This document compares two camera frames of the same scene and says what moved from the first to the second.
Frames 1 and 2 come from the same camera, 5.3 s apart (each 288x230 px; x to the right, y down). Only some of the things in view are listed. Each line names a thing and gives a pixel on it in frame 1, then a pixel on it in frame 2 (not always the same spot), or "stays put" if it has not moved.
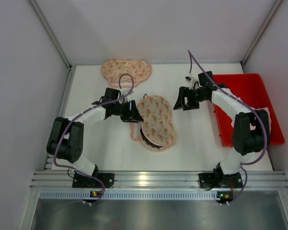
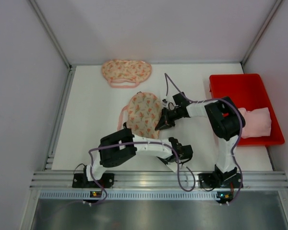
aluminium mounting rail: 256,180 stays put
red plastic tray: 249,89 stays put
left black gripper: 128,110 to 174,157
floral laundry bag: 113,69 stays put
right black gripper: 188,97 to 167,117
